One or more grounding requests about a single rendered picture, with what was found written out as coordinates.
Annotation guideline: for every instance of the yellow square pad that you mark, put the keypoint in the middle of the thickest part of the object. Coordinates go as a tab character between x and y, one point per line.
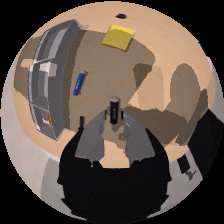
118	37

